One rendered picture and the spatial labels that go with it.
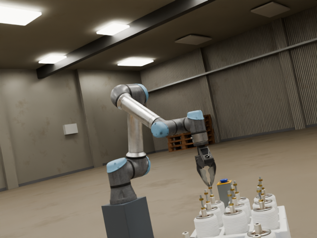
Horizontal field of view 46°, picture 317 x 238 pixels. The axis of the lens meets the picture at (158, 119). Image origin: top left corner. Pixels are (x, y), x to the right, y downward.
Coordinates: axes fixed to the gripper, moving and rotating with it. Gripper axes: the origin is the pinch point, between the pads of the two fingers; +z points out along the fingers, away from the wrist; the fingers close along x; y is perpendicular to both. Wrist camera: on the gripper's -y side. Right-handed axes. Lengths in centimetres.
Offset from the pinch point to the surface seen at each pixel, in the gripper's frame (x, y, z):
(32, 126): 343, 928, -126
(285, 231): -18.3, -39.1, 16.6
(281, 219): -22.6, -24.7, 16.4
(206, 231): 8.8, -26.3, 14.2
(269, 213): -15.3, -34.2, 10.5
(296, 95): -438, 900, -66
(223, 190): -8.2, 12.2, 6.7
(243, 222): -5.9, -29.5, 12.9
